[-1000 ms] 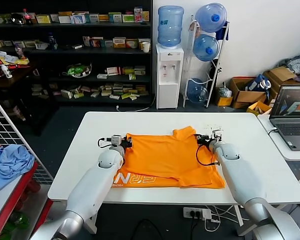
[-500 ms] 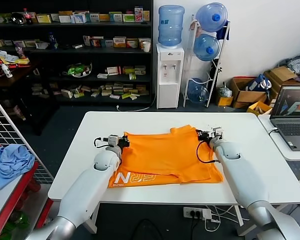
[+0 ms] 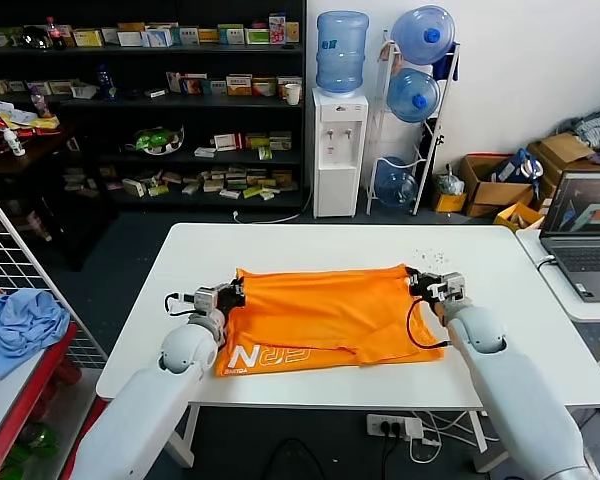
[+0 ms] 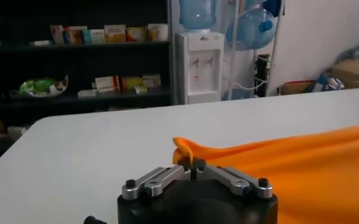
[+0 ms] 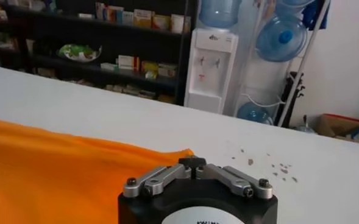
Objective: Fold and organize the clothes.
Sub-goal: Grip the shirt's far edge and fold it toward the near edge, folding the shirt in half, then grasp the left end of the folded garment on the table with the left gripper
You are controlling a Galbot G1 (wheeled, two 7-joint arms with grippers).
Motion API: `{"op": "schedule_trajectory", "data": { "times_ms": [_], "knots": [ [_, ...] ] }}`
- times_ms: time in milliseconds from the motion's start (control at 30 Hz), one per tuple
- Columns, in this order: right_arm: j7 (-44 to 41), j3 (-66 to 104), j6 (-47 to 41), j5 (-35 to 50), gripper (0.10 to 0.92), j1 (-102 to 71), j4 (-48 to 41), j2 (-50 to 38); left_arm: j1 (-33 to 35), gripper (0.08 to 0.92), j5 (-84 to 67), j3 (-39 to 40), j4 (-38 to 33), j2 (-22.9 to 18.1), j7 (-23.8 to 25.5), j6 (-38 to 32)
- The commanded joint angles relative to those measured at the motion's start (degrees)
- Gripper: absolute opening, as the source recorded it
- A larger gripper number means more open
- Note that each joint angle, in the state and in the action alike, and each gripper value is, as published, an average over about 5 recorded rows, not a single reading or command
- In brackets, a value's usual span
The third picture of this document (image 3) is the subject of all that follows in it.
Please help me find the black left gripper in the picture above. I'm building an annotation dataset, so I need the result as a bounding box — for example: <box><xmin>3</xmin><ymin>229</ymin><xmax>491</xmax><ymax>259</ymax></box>
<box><xmin>217</xmin><ymin>278</ymin><xmax>249</xmax><ymax>313</ymax></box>

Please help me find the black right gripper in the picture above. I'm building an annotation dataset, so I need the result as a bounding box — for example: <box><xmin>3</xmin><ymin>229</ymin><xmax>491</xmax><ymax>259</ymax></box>
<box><xmin>405</xmin><ymin>267</ymin><xmax>439</xmax><ymax>303</ymax></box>

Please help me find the orange t-shirt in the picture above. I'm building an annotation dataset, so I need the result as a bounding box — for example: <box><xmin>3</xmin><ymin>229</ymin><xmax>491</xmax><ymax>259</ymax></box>
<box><xmin>214</xmin><ymin>263</ymin><xmax>446</xmax><ymax>377</ymax></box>

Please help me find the grey blue clothes pile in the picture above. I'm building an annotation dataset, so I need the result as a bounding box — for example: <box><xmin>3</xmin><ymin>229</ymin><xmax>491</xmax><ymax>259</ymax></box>
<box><xmin>557</xmin><ymin>108</ymin><xmax>600</xmax><ymax>169</ymax></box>

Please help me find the yellow bin with plastic bag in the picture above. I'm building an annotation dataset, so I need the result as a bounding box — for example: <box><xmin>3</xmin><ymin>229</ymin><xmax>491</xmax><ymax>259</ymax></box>
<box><xmin>432</xmin><ymin>164</ymin><xmax>467</xmax><ymax>215</ymax></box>

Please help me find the large white table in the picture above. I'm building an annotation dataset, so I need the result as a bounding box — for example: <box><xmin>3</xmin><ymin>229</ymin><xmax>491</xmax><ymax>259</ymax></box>
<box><xmin>95</xmin><ymin>222</ymin><xmax>600</xmax><ymax>412</ymax></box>

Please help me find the tilted blue water jug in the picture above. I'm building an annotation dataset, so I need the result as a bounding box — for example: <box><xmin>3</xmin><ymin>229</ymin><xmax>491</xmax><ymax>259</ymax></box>
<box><xmin>390</xmin><ymin>5</ymin><xmax>456</xmax><ymax>68</ymax></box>
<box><xmin>374</xmin><ymin>156</ymin><xmax>419</xmax><ymax>209</ymax></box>
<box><xmin>385</xmin><ymin>67</ymin><xmax>441</xmax><ymax>125</ymax></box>

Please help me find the small yellow box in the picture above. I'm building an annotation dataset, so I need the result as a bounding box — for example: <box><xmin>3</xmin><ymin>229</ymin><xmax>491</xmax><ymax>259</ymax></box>
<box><xmin>493</xmin><ymin>202</ymin><xmax>545</xmax><ymax>233</ymax></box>

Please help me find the black folded tripod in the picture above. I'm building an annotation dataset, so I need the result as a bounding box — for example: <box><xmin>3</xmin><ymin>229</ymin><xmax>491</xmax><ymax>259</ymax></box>
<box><xmin>413</xmin><ymin>117</ymin><xmax>447</xmax><ymax>214</ymax></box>

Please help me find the open brown cardboard box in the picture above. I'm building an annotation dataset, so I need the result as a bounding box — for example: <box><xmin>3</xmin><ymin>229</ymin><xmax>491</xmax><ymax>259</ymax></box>
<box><xmin>460</xmin><ymin>154</ymin><xmax>535</xmax><ymax>219</ymax></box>

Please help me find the white water dispenser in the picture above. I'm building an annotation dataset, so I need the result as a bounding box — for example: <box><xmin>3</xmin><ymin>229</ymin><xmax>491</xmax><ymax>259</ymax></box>
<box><xmin>311</xmin><ymin>88</ymin><xmax>369</xmax><ymax>220</ymax></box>

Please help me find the white power strip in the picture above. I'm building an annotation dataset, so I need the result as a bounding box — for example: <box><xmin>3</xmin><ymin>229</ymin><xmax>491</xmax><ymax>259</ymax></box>
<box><xmin>366</xmin><ymin>412</ymin><xmax>425</xmax><ymax>441</ymax></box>

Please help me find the red white flat carton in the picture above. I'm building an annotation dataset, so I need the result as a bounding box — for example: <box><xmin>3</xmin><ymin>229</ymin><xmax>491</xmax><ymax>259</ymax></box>
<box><xmin>213</xmin><ymin>133</ymin><xmax>244</xmax><ymax>153</ymax></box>

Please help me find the blue bag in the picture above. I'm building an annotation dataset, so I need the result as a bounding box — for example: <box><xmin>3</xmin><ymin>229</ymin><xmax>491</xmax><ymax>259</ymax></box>
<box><xmin>494</xmin><ymin>148</ymin><xmax>544</xmax><ymax>186</ymax></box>

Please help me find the small white side table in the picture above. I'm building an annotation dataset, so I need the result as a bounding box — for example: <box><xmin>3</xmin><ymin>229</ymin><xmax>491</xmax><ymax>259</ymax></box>
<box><xmin>514</xmin><ymin>227</ymin><xmax>600</xmax><ymax>324</ymax></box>

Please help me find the grey open laptop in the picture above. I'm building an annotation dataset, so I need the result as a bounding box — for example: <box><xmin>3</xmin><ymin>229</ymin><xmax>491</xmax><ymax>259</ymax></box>
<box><xmin>538</xmin><ymin>171</ymin><xmax>600</xmax><ymax>304</ymax></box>

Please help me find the bowl with green packet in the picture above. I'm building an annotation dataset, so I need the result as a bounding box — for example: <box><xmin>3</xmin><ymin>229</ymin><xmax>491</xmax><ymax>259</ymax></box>
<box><xmin>125</xmin><ymin>126</ymin><xmax>186</xmax><ymax>157</ymax></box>

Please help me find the white metal jug rack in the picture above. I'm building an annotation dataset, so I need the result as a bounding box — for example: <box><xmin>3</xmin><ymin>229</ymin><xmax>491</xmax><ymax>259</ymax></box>
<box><xmin>364</xmin><ymin>30</ymin><xmax>461</xmax><ymax>218</ymax></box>

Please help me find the black shelf unit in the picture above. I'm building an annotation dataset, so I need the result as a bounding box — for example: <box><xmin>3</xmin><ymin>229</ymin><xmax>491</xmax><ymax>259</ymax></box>
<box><xmin>0</xmin><ymin>0</ymin><xmax>309</xmax><ymax>211</ymax></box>

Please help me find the large brown cardboard box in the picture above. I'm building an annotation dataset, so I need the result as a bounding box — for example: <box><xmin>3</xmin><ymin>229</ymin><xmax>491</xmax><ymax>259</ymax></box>
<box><xmin>526</xmin><ymin>132</ymin><xmax>600</xmax><ymax>201</ymax></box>

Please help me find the orange white medicine box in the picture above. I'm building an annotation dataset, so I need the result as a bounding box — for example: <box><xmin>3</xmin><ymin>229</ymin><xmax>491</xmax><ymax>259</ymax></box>
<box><xmin>226</xmin><ymin>75</ymin><xmax>254</xmax><ymax>97</ymax></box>

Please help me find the dark wooden table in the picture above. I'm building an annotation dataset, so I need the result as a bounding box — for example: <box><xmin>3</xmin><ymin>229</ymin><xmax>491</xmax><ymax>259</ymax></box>
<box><xmin>0</xmin><ymin>129</ymin><xmax>121</xmax><ymax>274</ymax></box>

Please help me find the dark blue hanging cloth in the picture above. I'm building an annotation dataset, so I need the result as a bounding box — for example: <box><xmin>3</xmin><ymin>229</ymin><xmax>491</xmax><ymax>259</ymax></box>
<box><xmin>432</xmin><ymin>47</ymin><xmax>460</xmax><ymax>83</ymax></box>

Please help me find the red metal cart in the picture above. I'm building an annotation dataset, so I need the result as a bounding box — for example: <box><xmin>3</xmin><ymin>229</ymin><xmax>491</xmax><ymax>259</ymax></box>
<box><xmin>0</xmin><ymin>288</ymin><xmax>109</xmax><ymax>480</ymax></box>

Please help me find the light blue crumpled cloth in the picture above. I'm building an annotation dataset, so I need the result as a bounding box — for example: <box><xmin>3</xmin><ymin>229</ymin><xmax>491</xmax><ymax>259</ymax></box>
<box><xmin>0</xmin><ymin>288</ymin><xmax>72</xmax><ymax>380</ymax></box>

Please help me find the upright blue water jug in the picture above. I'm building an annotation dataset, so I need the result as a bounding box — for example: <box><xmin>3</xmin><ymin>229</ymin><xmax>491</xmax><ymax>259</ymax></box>
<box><xmin>314</xmin><ymin>11</ymin><xmax>370</xmax><ymax>98</ymax></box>

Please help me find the blue drink bottle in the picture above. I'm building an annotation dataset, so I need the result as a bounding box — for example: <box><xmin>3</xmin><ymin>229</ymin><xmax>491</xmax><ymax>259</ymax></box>
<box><xmin>97</xmin><ymin>64</ymin><xmax>117</xmax><ymax>101</ymax></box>

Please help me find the pink white tall carton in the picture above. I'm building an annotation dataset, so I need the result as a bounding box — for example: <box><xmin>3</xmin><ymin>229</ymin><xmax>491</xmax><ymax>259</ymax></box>
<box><xmin>268</xmin><ymin>14</ymin><xmax>287</xmax><ymax>47</ymax></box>

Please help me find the small white plastic bottle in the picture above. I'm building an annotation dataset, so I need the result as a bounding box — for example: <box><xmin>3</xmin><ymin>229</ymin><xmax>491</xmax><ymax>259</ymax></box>
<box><xmin>3</xmin><ymin>127</ymin><xmax>27</xmax><ymax>158</ymax></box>

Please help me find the purple drink bottle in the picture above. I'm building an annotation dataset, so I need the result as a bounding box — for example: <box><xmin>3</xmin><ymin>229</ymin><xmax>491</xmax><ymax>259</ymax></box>
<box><xmin>29</xmin><ymin>83</ymin><xmax>51</xmax><ymax>119</ymax></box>

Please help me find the cola bottle red cap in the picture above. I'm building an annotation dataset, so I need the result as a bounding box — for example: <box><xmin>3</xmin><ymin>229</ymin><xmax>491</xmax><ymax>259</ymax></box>
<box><xmin>46</xmin><ymin>17</ymin><xmax>67</xmax><ymax>51</ymax></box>

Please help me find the shiny black helmet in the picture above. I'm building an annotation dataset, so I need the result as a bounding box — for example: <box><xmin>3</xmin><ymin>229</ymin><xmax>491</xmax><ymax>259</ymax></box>
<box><xmin>20</xmin><ymin>25</ymin><xmax>51</xmax><ymax>51</ymax></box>

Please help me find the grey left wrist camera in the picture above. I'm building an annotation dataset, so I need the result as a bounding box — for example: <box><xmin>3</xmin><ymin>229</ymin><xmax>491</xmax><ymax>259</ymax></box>
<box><xmin>193</xmin><ymin>284</ymin><xmax>222</xmax><ymax>316</ymax></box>

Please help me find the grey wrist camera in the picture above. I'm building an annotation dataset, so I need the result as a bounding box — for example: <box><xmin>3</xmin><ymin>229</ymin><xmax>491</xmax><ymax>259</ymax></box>
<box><xmin>429</xmin><ymin>272</ymin><xmax>466</xmax><ymax>304</ymax></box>
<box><xmin>193</xmin><ymin>284</ymin><xmax>222</xmax><ymax>316</ymax></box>

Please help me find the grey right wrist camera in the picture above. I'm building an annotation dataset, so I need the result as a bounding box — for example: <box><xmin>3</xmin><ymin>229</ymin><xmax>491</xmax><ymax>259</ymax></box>
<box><xmin>429</xmin><ymin>272</ymin><xmax>466</xmax><ymax>304</ymax></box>

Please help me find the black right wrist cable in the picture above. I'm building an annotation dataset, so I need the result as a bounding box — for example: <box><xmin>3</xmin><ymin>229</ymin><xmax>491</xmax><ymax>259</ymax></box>
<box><xmin>407</xmin><ymin>298</ymin><xmax>449</xmax><ymax>350</ymax></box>

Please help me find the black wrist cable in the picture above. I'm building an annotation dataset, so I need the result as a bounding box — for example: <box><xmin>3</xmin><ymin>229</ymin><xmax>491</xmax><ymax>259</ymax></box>
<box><xmin>407</xmin><ymin>298</ymin><xmax>449</xmax><ymax>350</ymax></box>
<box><xmin>163</xmin><ymin>292</ymin><xmax>196</xmax><ymax>316</ymax></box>

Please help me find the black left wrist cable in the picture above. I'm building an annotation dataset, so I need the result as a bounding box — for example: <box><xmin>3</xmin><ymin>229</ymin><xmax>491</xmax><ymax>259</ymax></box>
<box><xmin>163</xmin><ymin>292</ymin><xmax>196</xmax><ymax>316</ymax></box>

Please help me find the white dispenser power cable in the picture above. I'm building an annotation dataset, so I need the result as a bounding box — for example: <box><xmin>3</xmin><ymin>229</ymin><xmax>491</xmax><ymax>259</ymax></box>
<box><xmin>232</xmin><ymin>189</ymin><xmax>315</xmax><ymax>225</ymax></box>

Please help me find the black floor cable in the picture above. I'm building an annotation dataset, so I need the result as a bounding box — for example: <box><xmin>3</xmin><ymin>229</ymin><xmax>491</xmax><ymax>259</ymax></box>
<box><xmin>264</xmin><ymin>438</ymin><xmax>329</xmax><ymax>480</ymax></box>

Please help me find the white wire grid panel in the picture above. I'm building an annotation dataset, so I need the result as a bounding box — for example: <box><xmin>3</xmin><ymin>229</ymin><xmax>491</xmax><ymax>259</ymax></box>
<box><xmin>0</xmin><ymin>177</ymin><xmax>109</xmax><ymax>371</ymax></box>

